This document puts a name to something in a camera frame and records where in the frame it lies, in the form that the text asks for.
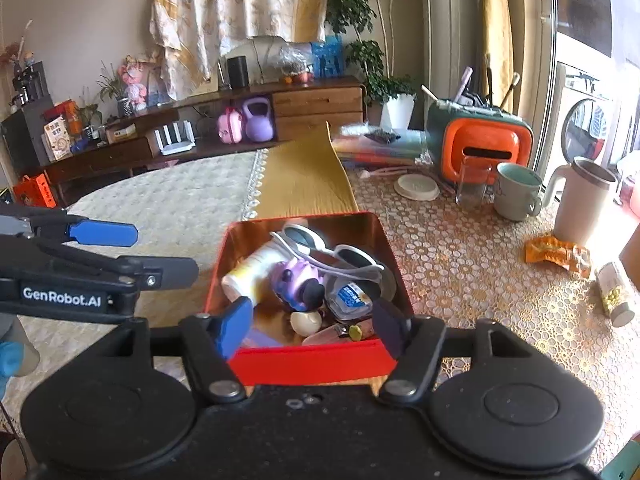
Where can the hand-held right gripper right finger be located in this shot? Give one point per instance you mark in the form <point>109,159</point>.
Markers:
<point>390,330</point>

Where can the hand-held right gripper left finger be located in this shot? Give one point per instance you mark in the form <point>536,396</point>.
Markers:
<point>235,325</point>

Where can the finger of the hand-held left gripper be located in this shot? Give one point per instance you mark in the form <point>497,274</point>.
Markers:
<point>177,272</point>
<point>102,234</point>

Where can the clear packet blue label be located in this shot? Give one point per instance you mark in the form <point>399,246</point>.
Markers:
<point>350,297</point>

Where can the white yellow bottle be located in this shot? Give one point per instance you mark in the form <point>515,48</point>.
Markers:
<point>250,270</point>

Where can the small pink box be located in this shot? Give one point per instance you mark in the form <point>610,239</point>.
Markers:
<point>325,336</point>

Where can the small cream round object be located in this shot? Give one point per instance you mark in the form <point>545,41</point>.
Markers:
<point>305,324</point>

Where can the purple toy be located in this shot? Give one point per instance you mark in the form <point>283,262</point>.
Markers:
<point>295,280</point>

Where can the white sunglasses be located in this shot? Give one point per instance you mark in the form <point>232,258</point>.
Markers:
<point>350,260</point>

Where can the red tin box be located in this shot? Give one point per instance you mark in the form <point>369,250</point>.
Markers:
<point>310,362</point>

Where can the person's left hand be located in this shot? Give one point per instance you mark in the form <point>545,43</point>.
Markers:
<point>27,347</point>

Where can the cream quilted table mat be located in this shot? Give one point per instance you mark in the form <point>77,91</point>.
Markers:
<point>165,200</point>

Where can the orange gift bag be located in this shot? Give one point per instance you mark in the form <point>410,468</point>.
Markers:
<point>34,191</point>

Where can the small cardboard box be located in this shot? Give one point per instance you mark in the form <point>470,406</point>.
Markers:
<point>120,133</point>

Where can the white printed snack box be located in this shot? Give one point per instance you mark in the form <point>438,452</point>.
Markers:
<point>56,139</point>

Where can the white router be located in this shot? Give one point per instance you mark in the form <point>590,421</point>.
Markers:
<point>175,146</point>

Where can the orange red box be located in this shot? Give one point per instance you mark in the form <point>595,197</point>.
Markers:
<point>67,115</point>

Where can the small green plant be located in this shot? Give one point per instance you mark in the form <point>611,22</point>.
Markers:
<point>91,110</point>

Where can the black mini fridge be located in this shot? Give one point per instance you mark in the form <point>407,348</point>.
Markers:
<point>20,140</point>

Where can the small plant striped pot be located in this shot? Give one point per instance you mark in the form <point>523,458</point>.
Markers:
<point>122,105</point>

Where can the white round coaster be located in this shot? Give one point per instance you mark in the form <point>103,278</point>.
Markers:
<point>416,186</point>

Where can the pink toy suitcase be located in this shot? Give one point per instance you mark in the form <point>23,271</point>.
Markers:
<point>230,130</point>

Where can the pink plush doll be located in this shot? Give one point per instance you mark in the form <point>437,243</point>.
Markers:
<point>134,85</point>

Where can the black coffee machine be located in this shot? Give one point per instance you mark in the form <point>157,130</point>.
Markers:
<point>30,85</point>

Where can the purple kettlebell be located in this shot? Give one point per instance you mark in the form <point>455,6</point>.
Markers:
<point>258,127</point>

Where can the clear drinking glass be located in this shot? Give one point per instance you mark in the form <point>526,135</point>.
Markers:
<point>474,182</point>

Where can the stack of colourful folders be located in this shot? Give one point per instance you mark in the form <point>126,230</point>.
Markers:
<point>380,152</point>

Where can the orange snack wrapper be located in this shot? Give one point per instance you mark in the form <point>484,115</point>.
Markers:
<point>555,255</point>

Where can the pale green mug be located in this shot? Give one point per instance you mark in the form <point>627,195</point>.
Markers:
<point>515,195</point>

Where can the small black pouch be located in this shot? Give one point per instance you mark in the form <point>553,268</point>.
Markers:
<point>382,136</point>

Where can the dried flower decoration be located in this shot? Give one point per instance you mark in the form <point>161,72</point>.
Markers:
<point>17,45</point>

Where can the black cylinder speaker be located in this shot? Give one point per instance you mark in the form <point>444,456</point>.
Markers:
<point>238,72</point>

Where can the orange green storage box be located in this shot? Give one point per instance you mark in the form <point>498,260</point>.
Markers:
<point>480,135</point>

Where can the wooden television cabinet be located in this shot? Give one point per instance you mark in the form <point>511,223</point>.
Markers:
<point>320,105</point>

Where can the pill bottle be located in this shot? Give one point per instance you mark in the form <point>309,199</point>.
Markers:
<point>615,292</point>

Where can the white rounded appliance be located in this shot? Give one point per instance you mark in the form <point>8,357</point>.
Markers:
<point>260,57</point>

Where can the pale wooden stick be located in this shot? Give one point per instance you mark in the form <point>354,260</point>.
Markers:
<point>430,94</point>

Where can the clear bag of fruit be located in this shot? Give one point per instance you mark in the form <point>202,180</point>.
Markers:
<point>295,62</point>

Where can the pink tube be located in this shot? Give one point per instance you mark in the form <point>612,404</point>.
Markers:
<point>462,84</point>

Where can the blue photo box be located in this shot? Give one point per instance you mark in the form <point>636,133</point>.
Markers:
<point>327,55</point>

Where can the potted tree white pot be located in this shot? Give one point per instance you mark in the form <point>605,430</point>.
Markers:
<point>380,60</point>

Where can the floral cloth-covered tv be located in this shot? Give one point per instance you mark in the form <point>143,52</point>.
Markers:
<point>240,0</point>

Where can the pink plastic container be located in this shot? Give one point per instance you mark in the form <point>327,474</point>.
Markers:
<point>631,187</point>

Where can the white washing machine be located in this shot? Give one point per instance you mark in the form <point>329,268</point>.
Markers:
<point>585,120</point>

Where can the standing air conditioner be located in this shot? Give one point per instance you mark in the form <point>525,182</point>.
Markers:
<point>450,30</point>

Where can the gold curtain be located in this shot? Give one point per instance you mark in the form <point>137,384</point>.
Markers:
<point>496,35</point>

